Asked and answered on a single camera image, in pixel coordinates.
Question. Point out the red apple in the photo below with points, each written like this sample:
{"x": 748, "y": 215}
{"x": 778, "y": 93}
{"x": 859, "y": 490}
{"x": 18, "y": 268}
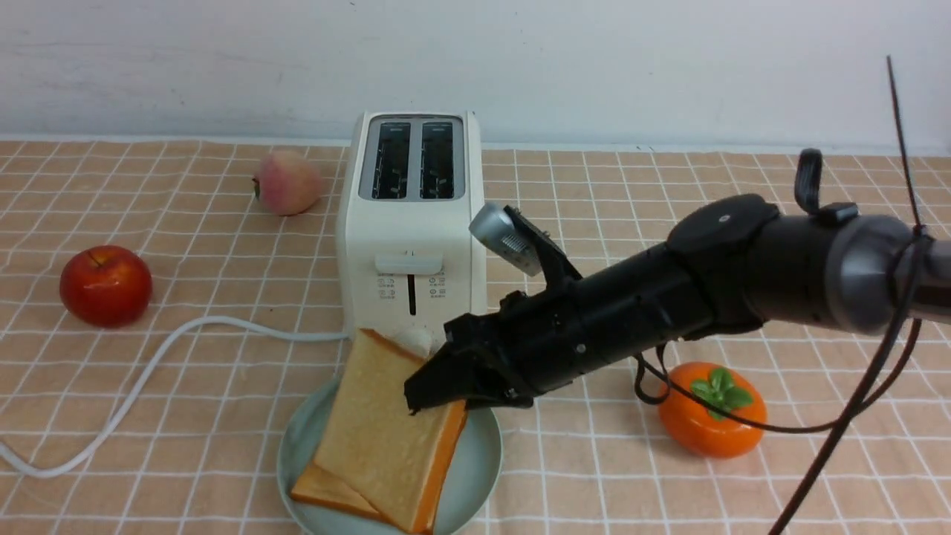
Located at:
{"x": 106, "y": 286}

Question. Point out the orange persimmon with green leaf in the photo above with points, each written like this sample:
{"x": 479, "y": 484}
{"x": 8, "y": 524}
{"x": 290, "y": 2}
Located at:
{"x": 705, "y": 432}

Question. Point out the pink peach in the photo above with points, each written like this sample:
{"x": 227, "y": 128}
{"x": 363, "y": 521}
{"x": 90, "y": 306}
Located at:
{"x": 286, "y": 183}

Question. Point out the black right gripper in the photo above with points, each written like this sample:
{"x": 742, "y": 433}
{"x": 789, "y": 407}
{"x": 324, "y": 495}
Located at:
{"x": 539, "y": 343}

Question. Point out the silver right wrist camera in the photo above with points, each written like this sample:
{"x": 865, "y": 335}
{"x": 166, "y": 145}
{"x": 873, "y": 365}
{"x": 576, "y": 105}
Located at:
{"x": 507, "y": 233}

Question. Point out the light green round plate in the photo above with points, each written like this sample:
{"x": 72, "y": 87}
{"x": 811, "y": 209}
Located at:
{"x": 470, "y": 481}

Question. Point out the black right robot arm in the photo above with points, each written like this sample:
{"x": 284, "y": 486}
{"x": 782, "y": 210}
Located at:
{"x": 725, "y": 269}

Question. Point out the checkered beige tablecloth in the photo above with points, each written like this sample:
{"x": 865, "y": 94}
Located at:
{"x": 197, "y": 453}

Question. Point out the toast slice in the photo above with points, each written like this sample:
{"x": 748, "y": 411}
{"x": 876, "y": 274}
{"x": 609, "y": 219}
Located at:
{"x": 396, "y": 460}
{"x": 316, "y": 486}

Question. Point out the white two-slot toaster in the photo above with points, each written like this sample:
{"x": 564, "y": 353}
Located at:
{"x": 406, "y": 259}

